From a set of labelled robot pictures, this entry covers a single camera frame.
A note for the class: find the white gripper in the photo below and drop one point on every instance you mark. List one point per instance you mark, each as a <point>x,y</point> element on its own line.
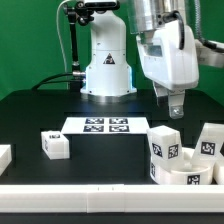
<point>169,66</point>

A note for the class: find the white round stool seat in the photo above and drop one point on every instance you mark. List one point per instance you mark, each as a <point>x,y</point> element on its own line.
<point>188,174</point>

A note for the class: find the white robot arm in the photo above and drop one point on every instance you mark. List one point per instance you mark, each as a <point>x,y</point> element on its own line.
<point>108,74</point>

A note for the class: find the white marker base sheet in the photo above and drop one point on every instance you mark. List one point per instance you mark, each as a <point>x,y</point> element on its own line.
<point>105,125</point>

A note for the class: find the white front fence bar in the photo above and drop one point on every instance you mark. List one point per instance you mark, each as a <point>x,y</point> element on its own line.
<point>111,198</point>

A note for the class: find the white left fence piece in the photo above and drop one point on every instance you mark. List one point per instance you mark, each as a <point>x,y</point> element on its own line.
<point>5,157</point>

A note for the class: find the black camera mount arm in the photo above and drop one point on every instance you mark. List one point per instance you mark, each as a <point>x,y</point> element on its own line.
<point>82,15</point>

